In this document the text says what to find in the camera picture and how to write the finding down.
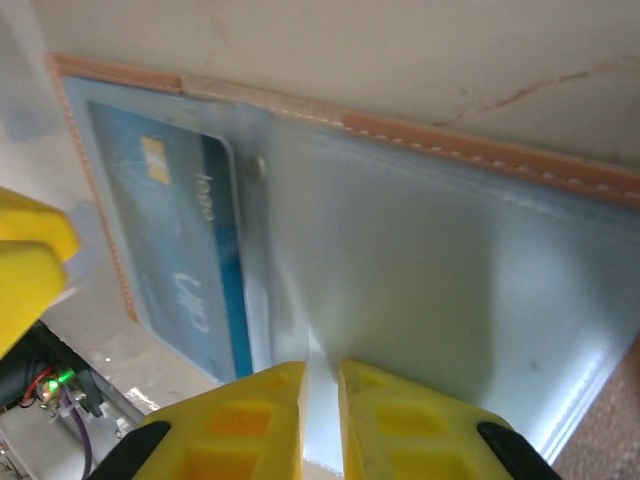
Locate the black controller board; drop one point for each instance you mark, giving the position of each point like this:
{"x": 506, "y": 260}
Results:
{"x": 20, "y": 370}

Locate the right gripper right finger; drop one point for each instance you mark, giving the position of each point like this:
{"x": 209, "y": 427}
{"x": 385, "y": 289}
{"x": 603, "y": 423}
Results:
{"x": 400, "y": 430}

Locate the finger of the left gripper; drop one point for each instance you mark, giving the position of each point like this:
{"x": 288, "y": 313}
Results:
{"x": 25, "y": 285}
{"x": 35, "y": 220}

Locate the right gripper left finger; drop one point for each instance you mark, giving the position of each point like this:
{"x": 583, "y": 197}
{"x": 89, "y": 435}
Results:
{"x": 240, "y": 425}

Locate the blue VIP credit card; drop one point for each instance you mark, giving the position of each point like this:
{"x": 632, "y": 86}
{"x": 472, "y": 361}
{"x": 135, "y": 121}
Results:
{"x": 170, "y": 240}

